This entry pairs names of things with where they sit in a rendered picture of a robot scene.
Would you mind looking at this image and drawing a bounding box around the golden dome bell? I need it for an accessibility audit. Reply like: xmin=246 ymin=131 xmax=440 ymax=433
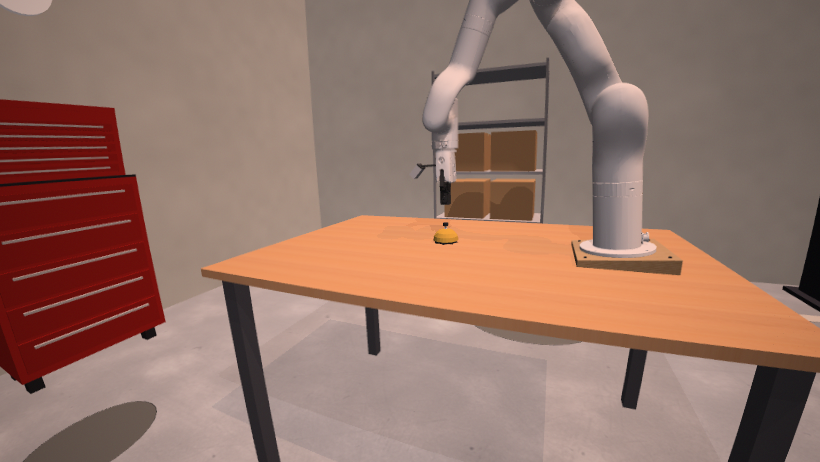
xmin=433 ymin=222 xmax=458 ymax=245

